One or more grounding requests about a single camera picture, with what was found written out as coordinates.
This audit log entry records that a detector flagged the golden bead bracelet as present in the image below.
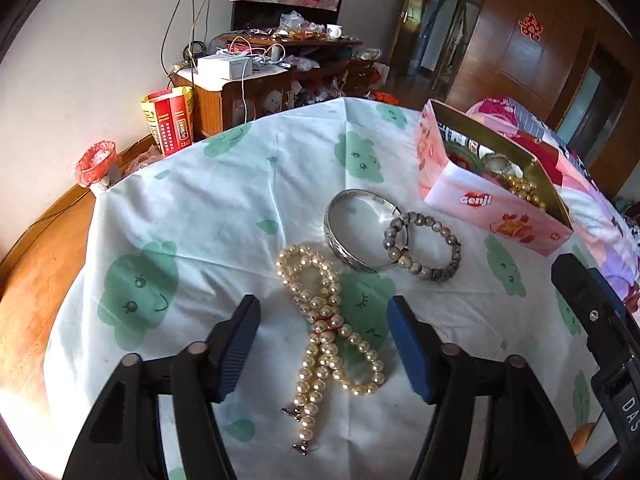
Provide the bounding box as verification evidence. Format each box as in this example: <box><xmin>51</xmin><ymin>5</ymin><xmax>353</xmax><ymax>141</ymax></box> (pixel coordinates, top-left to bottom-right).
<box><xmin>502</xmin><ymin>175</ymin><xmax>548</xmax><ymax>211</ymax></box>

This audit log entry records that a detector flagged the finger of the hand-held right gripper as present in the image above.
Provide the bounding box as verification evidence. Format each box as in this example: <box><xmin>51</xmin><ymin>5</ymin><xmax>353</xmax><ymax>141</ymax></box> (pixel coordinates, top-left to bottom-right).
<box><xmin>588</xmin><ymin>267</ymin><xmax>640</xmax><ymax>361</ymax></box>
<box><xmin>551</xmin><ymin>253</ymin><xmax>628</xmax><ymax>371</ymax></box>

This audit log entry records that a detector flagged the wooden television cabinet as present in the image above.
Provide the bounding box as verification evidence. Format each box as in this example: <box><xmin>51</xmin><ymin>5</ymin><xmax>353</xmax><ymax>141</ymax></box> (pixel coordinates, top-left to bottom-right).
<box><xmin>172</xmin><ymin>32</ymin><xmax>381</xmax><ymax>143</ymax></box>

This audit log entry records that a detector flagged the silver bangle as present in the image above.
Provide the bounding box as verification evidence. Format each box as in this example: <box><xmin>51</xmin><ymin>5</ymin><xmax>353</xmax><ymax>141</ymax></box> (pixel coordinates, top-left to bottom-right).
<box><xmin>324</xmin><ymin>188</ymin><xmax>412</xmax><ymax>273</ymax></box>

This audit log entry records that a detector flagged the red and yellow bag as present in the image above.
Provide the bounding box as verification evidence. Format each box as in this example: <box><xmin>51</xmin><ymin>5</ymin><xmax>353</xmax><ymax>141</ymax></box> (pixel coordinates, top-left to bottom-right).
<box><xmin>140</xmin><ymin>86</ymin><xmax>195</xmax><ymax>157</ymax></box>

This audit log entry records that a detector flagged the wooden door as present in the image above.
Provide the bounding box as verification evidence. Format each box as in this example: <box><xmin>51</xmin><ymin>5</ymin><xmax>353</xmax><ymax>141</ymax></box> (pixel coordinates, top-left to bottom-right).
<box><xmin>387</xmin><ymin>0</ymin><xmax>436</xmax><ymax>78</ymax></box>

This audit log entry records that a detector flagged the white box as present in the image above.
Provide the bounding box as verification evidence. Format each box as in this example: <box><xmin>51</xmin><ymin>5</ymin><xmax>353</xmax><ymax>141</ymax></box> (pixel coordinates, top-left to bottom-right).
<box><xmin>197</xmin><ymin>55</ymin><xmax>253</xmax><ymax>81</ymax></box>

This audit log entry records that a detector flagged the grey bead bracelet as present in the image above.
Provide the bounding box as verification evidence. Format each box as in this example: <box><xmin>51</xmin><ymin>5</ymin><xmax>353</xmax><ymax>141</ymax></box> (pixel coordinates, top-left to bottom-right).
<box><xmin>383</xmin><ymin>211</ymin><xmax>463</xmax><ymax>282</ymax></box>

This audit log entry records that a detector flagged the white shopping bag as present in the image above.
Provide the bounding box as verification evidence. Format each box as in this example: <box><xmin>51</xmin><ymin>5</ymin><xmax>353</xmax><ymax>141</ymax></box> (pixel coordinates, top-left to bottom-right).
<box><xmin>367</xmin><ymin>62</ymin><xmax>391</xmax><ymax>88</ymax></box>

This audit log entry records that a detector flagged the green jade bangle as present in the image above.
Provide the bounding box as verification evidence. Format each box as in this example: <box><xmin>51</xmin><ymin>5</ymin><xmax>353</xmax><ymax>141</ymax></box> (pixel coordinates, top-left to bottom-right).
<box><xmin>445</xmin><ymin>142</ymin><xmax>488</xmax><ymax>173</ymax></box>

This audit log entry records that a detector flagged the black television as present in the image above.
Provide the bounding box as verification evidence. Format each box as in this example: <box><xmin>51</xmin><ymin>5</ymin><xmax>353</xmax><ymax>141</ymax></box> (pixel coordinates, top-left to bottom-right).
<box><xmin>231</xmin><ymin>0</ymin><xmax>346</xmax><ymax>31</ymax></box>

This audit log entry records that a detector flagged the black cable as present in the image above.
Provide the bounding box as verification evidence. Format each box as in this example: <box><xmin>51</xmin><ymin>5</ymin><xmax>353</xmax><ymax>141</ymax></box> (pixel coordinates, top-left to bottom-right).
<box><xmin>160</xmin><ymin>0</ymin><xmax>221</xmax><ymax>76</ymax></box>

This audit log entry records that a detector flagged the pearl necklace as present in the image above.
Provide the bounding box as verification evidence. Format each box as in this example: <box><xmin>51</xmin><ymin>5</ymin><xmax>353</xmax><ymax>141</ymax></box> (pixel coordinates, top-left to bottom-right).
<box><xmin>276</xmin><ymin>242</ymin><xmax>387</xmax><ymax>457</ymax></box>

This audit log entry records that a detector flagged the white cloth with green clouds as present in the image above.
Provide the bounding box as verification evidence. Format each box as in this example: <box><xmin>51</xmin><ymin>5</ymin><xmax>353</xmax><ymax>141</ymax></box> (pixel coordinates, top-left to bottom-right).
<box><xmin>45</xmin><ymin>96</ymin><xmax>626</xmax><ymax>480</ymax></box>

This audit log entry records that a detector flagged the red plastic bag bin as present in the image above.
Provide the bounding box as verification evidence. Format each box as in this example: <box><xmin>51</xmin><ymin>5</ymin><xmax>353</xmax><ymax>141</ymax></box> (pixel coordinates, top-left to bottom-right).
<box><xmin>75</xmin><ymin>141</ymin><xmax>118</xmax><ymax>188</ymax></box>

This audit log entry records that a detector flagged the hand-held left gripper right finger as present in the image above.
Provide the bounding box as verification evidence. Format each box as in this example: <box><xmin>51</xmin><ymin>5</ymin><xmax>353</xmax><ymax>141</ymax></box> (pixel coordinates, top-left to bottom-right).
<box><xmin>386</xmin><ymin>294</ymin><xmax>586</xmax><ymax>480</ymax></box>

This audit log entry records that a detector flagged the pink tin box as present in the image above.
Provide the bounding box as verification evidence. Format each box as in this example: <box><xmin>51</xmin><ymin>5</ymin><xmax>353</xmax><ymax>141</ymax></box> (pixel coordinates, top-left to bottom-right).
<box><xmin>415</xmin><ymin>99</ymin><xmax>573</xmax><ymax>257</ymax></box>

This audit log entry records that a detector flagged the wooden wardrobe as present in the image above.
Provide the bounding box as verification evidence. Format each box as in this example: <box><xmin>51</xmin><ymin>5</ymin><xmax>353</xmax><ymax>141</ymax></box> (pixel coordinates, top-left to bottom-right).
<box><xmin>445</xmin><ymin>0</ymin><xmax>640</xmax><ymax>186</ymax></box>

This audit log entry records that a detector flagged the red paper decoration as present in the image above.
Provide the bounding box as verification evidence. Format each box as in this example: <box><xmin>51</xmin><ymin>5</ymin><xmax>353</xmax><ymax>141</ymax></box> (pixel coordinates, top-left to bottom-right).
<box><xmin>518</xmin><ymin>12</ymin><xmax>546</xmax><ymax>38</ymax></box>

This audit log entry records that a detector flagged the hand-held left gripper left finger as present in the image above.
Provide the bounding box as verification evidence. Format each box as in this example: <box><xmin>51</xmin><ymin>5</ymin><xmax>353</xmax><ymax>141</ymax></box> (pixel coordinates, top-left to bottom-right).
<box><xmin>62</xmin><ymin>294</ymin><xmax>262</xmax><ymax>480</ymax></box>

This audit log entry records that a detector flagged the pale bead bracelet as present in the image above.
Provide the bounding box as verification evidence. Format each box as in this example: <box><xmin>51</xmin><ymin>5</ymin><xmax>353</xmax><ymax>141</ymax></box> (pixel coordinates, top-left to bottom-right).
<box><xmin>481</xmin><ymin>152</ymin><xmax>513</xmax><ymax>177</ymax></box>

